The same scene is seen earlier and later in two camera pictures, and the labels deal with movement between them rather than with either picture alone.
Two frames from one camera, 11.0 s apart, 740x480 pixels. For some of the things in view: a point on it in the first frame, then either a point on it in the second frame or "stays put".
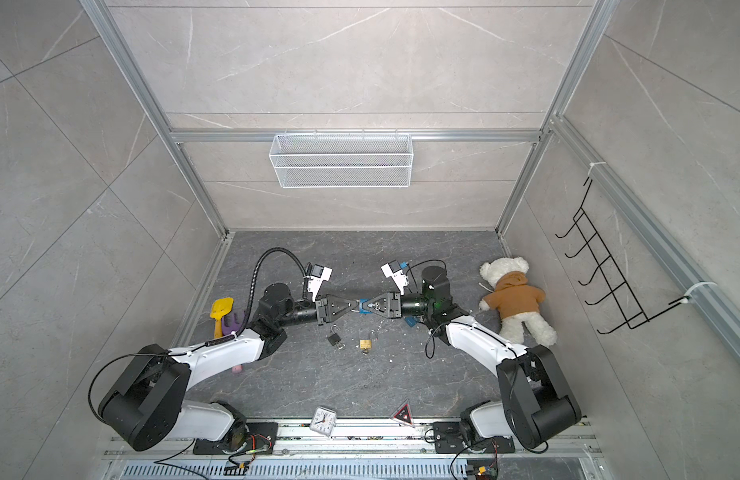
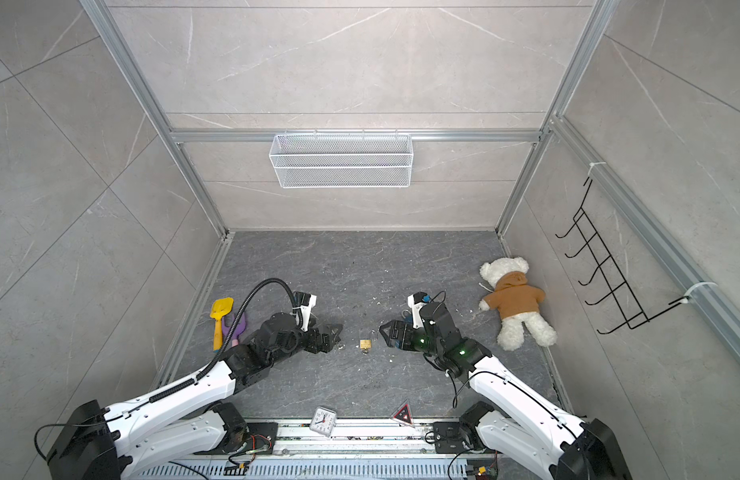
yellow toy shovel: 218,309 stays put
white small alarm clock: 322,421 stays put
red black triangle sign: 404,413 stays put
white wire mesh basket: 341,160 stays put
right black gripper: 394,306 → 399,325
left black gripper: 325,311 → 318,345
